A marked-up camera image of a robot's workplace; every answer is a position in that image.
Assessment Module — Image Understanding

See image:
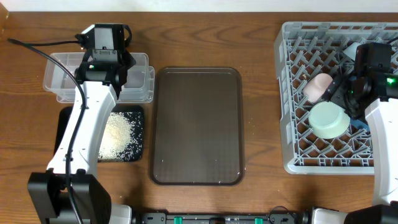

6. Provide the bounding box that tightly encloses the clear plastic bin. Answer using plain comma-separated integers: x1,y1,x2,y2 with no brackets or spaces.
43,52,155,103

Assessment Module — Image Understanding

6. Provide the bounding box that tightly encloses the pile of white rice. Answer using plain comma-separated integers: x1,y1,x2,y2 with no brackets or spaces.
98,111,144,162

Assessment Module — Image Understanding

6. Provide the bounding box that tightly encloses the dark blue plate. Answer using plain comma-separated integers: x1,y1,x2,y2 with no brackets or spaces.
350,119,370,132

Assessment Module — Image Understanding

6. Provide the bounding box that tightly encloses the grey dishwasher rack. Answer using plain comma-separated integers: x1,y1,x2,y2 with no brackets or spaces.
274,22,397,175

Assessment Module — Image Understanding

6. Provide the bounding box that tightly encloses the pink cup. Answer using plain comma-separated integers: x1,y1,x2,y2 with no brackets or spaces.
303,73,333,103

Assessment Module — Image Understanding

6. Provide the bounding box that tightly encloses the black plastic tray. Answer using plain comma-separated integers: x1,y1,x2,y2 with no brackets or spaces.
53,105,146,164

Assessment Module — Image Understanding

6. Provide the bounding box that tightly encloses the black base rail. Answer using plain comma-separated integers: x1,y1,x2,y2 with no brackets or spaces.
132,212,311,224

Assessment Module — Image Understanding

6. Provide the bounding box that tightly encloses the brown serving tray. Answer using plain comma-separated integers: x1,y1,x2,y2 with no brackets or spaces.
149,67,244,186

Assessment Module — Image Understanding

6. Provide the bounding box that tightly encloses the light blue small bowl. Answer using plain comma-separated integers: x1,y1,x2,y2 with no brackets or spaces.
343,42,361,61

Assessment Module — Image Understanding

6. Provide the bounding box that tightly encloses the mint green bowl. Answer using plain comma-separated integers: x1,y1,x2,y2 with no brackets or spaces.
308,101,350,139

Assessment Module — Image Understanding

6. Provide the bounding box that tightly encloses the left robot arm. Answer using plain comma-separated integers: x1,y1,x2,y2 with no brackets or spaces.
25,23,136,223

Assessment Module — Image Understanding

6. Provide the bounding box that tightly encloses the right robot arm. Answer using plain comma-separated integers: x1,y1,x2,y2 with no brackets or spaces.
310,42,397,223

